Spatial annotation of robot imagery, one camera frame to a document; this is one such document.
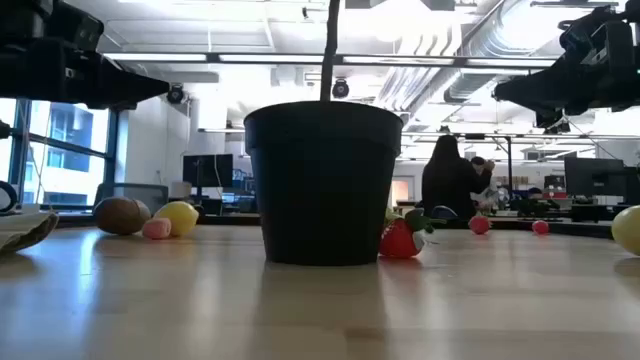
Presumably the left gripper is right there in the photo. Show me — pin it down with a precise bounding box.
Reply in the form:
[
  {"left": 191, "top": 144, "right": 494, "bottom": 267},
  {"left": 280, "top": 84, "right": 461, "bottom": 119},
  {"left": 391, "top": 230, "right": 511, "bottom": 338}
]
[{"left": 0, "top": 49, "right": 171, "bottom": 111}]

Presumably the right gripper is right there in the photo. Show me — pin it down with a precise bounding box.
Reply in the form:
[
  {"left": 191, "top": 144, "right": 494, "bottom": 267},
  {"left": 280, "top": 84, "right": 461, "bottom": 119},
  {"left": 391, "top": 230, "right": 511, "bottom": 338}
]
[{"left": 493, "top": 58, "right": 640, "bottom": 129}]

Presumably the yellow plastic lemon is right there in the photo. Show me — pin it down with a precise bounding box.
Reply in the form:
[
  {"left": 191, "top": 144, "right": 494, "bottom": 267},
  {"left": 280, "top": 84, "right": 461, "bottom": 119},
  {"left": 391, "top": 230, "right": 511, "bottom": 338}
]
[
  {"left": 153, "top": 200, "right": 200, "bottom": 238},
  {"left": 610, "top": 204, "right": 640, "bottom": 257}
]

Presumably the artificial plant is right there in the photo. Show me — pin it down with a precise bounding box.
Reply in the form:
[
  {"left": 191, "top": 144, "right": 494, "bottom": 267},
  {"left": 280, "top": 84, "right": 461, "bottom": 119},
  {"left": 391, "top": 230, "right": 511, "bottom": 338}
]
[{"left": 243, "top": 0, "right": 404, "bottom": 266}]

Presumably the suspended linear ceiling light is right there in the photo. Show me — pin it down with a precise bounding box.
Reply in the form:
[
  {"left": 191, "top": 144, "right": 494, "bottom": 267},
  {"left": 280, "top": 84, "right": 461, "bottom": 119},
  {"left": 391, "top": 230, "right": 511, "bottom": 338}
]
[{"left": 102, "top": 51, "right": 559, "bottom": 70}]

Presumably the black computer monitor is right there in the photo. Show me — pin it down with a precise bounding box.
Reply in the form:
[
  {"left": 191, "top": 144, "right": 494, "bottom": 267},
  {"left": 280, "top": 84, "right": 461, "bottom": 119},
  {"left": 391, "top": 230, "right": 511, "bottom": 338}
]
[
  {"left": 182, "top": 153, "right": 235, "bottom": 189},
  {"left": 563, "top": 157, "right": 626, "bottom": 197}
]

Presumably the person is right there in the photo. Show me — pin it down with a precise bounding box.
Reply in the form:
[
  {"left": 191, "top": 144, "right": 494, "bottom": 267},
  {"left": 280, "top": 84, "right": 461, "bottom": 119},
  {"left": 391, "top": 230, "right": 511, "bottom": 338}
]
[
  {"left": 421, "top": 134, "right": 494, "bottom": 222},
  {"left": 469, "top": 156, "right": 501, "bottom": 211}
]

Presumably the office chair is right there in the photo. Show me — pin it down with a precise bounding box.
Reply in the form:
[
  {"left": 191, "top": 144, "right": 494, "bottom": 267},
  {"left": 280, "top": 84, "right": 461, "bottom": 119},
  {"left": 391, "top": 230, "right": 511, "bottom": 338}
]
[{"left": 93, "top": 182, "right": 170, "bottom": 216}]

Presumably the brown kiwi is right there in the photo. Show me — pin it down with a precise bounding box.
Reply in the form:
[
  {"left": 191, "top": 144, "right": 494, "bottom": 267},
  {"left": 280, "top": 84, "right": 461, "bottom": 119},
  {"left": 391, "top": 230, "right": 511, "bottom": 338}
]
[{"left": 93, "top": 196, "right": 152, "bottom": 236}]

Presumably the pink lumpy fruit piece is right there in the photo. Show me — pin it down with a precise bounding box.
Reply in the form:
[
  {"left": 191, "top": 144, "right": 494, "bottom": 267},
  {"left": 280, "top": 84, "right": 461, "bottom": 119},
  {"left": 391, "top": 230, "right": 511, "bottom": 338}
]
[{"left": 142, "top": 217, "right": 173, "bottom": 240}]

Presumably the olive cloth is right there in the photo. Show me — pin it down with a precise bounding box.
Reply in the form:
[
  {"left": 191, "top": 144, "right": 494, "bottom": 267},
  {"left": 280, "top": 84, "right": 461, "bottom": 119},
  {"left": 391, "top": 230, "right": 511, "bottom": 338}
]
[{"left": 0, "top": 209, "right": 60, "bottom": 255}]

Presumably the silver ventilation duct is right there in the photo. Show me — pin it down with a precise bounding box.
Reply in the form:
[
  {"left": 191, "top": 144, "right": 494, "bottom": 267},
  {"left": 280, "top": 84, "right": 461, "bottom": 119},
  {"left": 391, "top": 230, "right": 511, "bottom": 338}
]
[{"left": 374, "top": 0, "right": 551, "bottom": 116}]

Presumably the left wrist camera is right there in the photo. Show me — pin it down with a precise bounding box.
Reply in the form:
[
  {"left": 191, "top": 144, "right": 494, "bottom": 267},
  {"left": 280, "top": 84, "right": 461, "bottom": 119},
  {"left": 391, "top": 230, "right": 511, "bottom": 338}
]
[{"left": 47, "top": 2, "right": 105, "bottom": 52}]

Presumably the black cable loop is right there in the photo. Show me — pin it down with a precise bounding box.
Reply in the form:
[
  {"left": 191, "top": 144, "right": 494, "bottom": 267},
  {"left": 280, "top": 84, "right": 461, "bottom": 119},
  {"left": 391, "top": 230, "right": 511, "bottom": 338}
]
[{"left": 0, "top": 179, "right": 19, "bottom": 214}]

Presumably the black aluminium frame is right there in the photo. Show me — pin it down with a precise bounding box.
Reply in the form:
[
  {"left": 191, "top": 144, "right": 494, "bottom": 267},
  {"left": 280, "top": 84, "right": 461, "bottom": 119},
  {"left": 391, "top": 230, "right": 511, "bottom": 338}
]
[{"left": 52, "top": 212, "right": 615, "bottom": 240}]

